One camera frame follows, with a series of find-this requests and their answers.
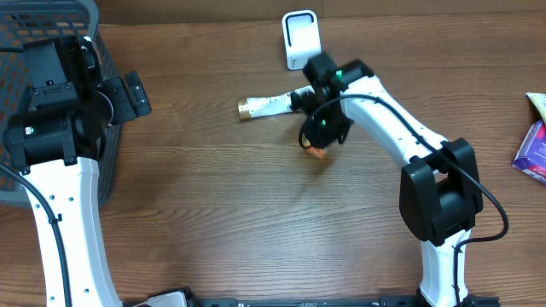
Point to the small orange tissue pack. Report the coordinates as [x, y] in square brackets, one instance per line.
[316, 152]

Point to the white Pantene tube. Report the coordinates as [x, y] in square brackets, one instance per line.
[259, 107]

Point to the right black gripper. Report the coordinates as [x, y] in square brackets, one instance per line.
[321, 141]

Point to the white barcode scanner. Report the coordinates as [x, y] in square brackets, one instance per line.
[301, 37]

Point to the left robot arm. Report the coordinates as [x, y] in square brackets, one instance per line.
[55, 150]

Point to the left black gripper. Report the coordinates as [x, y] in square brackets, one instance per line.
[126, 110]

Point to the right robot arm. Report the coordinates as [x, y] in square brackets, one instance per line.
[439, 196]

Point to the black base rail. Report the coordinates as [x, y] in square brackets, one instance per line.
[183, 296]

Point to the red purple pantyliner pack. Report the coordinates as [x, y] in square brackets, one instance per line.
[530, 157]

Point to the grey plastic mesh basket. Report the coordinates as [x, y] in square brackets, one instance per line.
[28, 21]

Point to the colourful snack bag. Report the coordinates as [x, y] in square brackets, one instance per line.
[538, 100]

